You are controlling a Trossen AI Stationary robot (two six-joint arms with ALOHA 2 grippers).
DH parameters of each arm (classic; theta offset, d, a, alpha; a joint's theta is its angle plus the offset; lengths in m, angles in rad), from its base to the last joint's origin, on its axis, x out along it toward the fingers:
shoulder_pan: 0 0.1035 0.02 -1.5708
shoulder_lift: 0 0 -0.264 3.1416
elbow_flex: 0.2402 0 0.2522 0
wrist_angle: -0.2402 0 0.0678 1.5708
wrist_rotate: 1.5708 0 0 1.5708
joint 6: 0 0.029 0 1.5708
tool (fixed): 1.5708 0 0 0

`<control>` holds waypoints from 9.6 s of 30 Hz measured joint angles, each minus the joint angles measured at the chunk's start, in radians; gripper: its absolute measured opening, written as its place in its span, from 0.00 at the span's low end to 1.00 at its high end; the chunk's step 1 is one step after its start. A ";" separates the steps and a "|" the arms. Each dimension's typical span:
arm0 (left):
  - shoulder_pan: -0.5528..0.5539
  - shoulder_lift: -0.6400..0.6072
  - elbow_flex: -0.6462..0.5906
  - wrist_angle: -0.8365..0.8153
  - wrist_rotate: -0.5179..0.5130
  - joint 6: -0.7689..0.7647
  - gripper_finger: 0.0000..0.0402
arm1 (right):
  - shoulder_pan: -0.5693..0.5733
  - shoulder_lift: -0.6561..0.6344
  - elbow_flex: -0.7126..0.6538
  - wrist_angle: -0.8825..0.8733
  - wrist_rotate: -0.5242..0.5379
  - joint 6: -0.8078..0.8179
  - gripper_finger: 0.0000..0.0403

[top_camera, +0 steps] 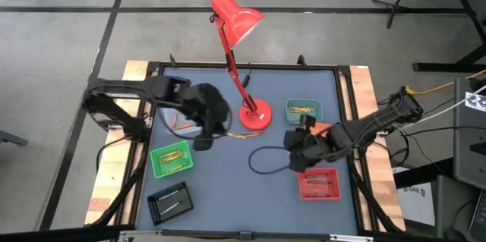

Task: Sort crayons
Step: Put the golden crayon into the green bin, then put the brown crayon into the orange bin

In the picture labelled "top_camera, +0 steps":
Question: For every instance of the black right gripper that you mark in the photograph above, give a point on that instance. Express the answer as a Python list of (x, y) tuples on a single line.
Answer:
[(305, 149)]

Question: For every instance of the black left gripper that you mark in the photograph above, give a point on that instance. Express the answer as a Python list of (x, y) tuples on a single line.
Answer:
[(207, 107)]

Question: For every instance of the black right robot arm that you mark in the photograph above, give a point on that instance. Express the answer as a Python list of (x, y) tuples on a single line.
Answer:
[(372, 121)]

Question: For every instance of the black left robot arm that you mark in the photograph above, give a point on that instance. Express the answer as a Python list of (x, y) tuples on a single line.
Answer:
[(159, 86)]

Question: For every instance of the orange plastic bin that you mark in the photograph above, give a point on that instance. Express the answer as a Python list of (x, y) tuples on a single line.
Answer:
[(322, 128)]

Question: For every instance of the teal plastic bin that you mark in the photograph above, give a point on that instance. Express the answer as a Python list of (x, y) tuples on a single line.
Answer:
[(317, 105)]

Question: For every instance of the clear plastic bin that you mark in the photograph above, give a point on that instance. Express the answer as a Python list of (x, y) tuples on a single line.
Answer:
[(180, 132)]

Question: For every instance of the green plastic basket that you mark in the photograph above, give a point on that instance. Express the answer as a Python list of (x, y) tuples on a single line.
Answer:
[(163, 170)]

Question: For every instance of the brown crayon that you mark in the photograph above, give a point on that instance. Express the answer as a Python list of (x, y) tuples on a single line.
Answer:
[(253, 136), (252, 133)]

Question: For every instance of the red plastic basket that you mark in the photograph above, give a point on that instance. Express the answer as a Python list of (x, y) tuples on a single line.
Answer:
[(330, 189)]

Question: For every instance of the grey-blue table mat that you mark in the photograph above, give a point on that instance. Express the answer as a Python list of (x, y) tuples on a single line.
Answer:
[(228, 211)]

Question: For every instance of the black plastic basket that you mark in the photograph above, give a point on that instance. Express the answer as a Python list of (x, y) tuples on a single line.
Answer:
[(151, 208)]

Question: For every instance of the red desk lamp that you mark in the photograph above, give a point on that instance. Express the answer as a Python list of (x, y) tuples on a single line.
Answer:
[(237, 18)]

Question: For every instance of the white labelled box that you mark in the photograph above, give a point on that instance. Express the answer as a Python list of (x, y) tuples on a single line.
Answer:
[(415, 206)]

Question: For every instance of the grey cabinet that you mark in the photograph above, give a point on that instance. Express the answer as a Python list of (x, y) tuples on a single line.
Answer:
[(469, 151)]

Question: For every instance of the black white marker tag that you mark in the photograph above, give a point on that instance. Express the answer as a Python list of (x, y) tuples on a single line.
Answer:
[(476, 101)]

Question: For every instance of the black beam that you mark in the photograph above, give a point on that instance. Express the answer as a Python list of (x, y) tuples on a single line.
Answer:
[(57, 234)]

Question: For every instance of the grey chair leg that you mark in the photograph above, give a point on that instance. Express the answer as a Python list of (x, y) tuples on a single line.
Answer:
[(11, 137)]

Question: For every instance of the black keyboard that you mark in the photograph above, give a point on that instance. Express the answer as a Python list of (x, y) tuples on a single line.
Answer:
[(480, 219)]

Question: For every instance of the black frame clamp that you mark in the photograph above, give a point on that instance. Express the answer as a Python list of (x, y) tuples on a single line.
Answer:
[(302, 61)]

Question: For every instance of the black aluminium table frame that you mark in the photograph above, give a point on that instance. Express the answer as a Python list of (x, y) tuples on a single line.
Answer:
[(266, 66)]

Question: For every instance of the silver metal bracket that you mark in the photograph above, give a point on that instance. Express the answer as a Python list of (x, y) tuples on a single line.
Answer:
[(140, 235), (351, 238)]

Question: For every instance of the black desk frame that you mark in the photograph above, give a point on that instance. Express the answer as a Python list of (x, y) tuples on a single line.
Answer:
[(436, 66)]

